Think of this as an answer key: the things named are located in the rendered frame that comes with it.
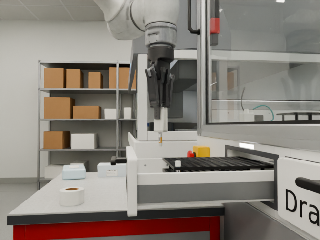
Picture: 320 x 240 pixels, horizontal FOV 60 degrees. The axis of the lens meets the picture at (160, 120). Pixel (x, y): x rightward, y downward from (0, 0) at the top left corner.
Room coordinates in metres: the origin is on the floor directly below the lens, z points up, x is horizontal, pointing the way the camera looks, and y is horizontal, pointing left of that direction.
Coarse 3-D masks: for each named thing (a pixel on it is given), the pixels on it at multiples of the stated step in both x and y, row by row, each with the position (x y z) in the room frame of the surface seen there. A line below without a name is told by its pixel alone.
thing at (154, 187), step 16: (144, 160) 0.78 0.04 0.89; (160, 160) 0.78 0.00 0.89; (144, 176) 0.54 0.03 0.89; (160, 176) 0.54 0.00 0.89; (176, 176) 0.54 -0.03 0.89; (192, 176) 0.55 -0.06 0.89; (208, 176) 0.55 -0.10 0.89; (224, 176) 0.56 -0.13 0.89; (240, 176) 0.56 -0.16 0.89; (256, 176) 0.57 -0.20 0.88; (272, 176) 0.57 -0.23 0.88; (144, 192) 0.53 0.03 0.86; (160, 192) 0.54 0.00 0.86; (176, 192) 0.54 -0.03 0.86; (192, 192) 0.55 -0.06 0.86; (208, 192) 0.55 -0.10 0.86; (224, 192) 0.55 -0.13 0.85; (240, 192) 0.56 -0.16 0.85; (256, 192) 0.56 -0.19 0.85; (272, 192) 0.57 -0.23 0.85
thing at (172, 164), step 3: (162, 159) 0.75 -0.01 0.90; (165, 159) 0.72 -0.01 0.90; (168, 159) 0.73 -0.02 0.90; (171, 159) 0.72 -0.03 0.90; (168, 162) 0.66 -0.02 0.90; (171, 162) 0.65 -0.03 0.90; (174, 162) 0.65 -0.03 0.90; (171, 165) 0.61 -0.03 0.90; (174, 165) 0.61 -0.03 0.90; (174, 168) 0.58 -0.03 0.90; (177, 168) 0.58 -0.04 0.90; (180, 168) 0.58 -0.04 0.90
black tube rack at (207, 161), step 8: (176, 160) 0.69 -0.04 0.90; (184, 160) 0.69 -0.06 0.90; (192, 160) 0.69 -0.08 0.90; (200, 160) 0.69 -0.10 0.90; (208, 160) 0.69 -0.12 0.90; (216, 160) 0.70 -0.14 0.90; (224, 160) 0.69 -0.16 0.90; (232, 160) 0.69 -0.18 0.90; (240, 160) 0.69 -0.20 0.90; (248, 160) 0.69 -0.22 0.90; (256, 160) 0.69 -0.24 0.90; (168, 168) 0.75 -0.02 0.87; (184, 168) 0.58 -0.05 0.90; (192, 168) 0.59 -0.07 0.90; (200, 168) 0.59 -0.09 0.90; (208, 168) 0.59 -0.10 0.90; (216, 168) 0.59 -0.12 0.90; (224, 168) 0.60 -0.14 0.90; (232, 168) 0.60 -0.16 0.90; (240, 168) 0.60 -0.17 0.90; (248, 168) 0.60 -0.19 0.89; (256, 168) 0.61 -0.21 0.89
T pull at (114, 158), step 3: (114, 156) 0.68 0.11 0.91; (111, 159) 0.62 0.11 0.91; (114, 159) 0.62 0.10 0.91; (117, 159) 0.64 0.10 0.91; (120, 159) 0.64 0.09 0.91; (123, 159) 0.64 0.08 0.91; (126, 159) 0.64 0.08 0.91; (111, 162) 0.61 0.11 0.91; (114, 162) 0.62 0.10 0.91; (117, 162) 0.64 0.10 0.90; (120, 162) 0.64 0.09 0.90; (123, 162) 0.64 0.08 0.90; (126, 162) 0.64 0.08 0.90
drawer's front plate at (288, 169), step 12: (288, 168) 0.49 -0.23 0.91; (300, 168) 0.45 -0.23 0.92; (312, 168) 0.43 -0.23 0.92; (288, 180) 0.49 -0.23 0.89; (288, 192) 0.49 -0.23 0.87; (300, 192) 0.45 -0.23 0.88; (312, 192) 0.43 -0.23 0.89; (288, 204) 0.49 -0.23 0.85; (312, 204) 0.43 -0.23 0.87; (288, 216) 0.49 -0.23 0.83; (312, 216) 0.43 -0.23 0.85; (300, 228) 0.46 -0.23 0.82; (312, 228) 0.43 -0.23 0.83
